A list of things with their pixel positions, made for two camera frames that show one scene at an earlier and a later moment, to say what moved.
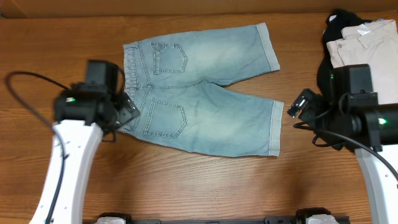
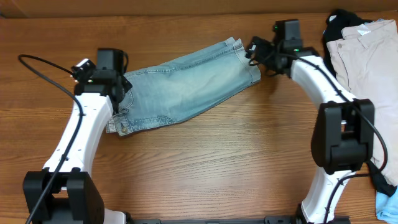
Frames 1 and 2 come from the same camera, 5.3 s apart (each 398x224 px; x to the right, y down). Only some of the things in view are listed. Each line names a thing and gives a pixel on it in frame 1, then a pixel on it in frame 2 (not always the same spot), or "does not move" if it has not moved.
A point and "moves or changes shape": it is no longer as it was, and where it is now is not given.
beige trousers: x=374 y=43 does not move
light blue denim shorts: x=178 y=84 moves or changes shape
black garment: x=337 y=20 does not move
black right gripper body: x=316 y=114 → x=267 y=55
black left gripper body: x=125 y=109 → x=126 y=83
